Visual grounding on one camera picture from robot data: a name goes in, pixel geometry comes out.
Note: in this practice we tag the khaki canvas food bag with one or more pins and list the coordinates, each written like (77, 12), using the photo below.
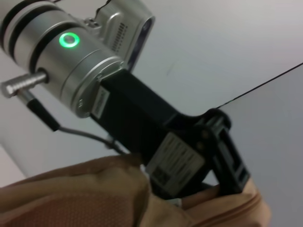
(82, 194)

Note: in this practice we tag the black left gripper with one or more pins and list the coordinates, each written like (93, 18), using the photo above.
(137, 111)

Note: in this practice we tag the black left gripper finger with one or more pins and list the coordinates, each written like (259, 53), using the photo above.
(227, 160)

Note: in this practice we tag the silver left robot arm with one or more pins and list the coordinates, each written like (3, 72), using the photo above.
(47, 54)

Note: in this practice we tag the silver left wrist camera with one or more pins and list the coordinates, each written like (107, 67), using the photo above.
(123, 30)

